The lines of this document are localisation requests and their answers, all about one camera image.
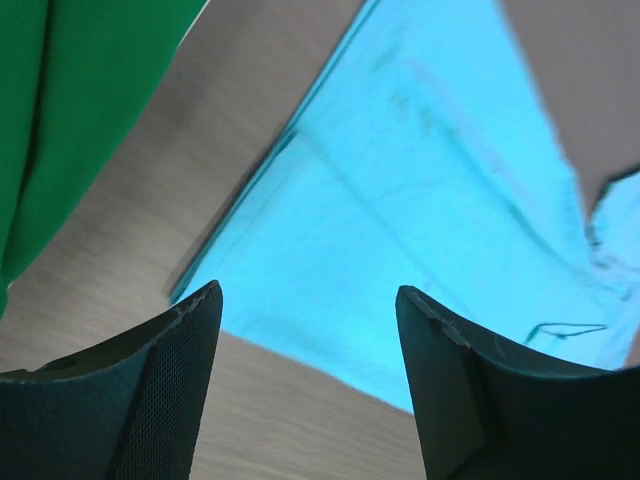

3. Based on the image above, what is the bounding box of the green t shirt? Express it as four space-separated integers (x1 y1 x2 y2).
1 0 205 290

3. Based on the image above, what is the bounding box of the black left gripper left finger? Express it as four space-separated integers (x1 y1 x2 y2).
1 281 223 479

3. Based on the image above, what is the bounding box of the light blue t shirt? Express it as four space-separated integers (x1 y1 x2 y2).
173 1 639 411

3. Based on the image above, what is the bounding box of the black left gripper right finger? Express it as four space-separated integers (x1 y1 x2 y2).
395 286 639 479

